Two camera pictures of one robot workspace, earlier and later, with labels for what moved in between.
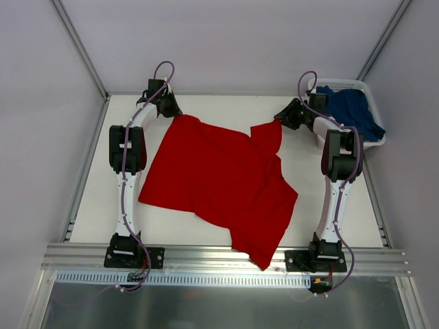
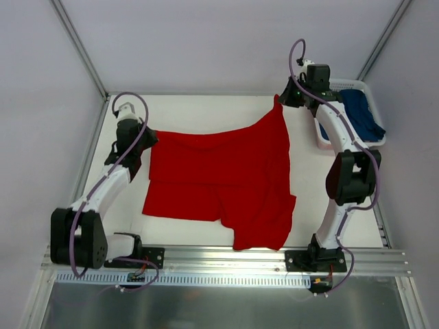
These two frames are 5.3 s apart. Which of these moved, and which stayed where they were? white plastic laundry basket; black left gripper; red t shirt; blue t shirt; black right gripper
Moved: red t shirt; black left gripper; black right gripper
Stayed: white plastic laundry basket; blue t shirt
